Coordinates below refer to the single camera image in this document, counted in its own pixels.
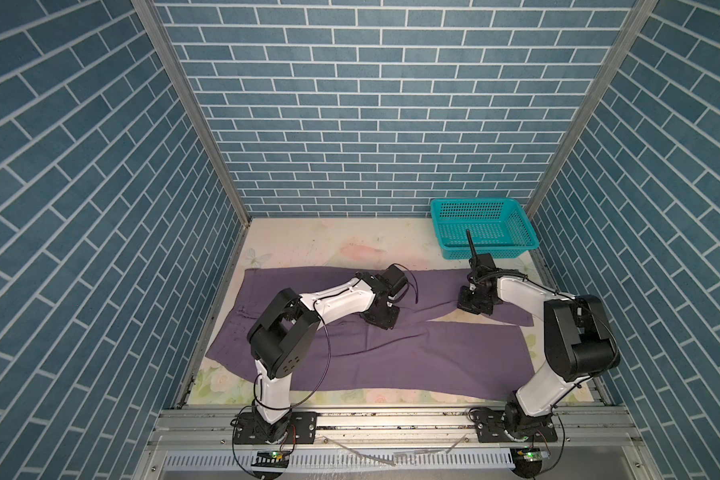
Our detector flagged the purple trousers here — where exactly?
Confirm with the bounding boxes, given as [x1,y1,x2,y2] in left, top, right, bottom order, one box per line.
[206,266,534,400]

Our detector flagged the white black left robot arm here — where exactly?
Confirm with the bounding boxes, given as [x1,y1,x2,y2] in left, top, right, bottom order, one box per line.
[247,266,408,444]

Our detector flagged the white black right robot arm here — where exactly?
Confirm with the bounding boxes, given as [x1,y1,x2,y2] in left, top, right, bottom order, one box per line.
[457,270,620,442]

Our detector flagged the teal plastic mesh basket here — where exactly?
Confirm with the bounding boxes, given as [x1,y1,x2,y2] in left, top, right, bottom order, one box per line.
[430,198,539,260]

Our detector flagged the right green circuit board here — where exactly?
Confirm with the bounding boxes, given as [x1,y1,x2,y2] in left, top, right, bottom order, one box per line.
[510,448,544,479]

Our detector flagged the green circuit board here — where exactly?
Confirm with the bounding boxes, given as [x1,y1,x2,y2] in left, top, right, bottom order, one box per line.
[510,448,544,479]
[251,450,292,469]

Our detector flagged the left green circuit board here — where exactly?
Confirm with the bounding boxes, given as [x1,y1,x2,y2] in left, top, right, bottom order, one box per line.
[251,450,292,469]

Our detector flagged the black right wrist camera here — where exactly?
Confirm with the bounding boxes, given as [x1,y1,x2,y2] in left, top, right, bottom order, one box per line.
[468,254,499,283]

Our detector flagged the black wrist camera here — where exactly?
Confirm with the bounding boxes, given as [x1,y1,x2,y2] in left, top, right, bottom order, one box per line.
[377,264,409,303]
[468,254,499,283]

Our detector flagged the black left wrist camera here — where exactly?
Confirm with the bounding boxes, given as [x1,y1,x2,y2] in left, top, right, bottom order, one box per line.
[377,264,409,303]

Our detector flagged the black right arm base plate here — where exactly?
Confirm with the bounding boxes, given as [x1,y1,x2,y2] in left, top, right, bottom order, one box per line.
[467,404,558,443]

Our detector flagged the white slotted cable duct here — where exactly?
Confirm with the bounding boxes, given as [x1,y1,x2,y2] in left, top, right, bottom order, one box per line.
[163,448,514,473]

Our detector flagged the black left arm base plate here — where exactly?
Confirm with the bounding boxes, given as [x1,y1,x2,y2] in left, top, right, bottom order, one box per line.
[230,409,317,445]

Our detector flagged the aluminium front mounting rail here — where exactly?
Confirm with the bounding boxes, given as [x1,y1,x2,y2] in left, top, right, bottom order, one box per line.
[135,405,660,479]

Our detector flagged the aluminium right rear corner post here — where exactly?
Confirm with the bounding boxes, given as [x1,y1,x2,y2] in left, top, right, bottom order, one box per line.
[525,0,658,219]

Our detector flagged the aluminium corner post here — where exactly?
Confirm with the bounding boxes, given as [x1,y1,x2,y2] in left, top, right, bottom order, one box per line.
[525,0,658,219]
[132,0,251,228]

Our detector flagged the aluminium left rear corner post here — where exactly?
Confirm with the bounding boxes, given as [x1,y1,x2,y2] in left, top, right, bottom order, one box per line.
[132,0,251,228]

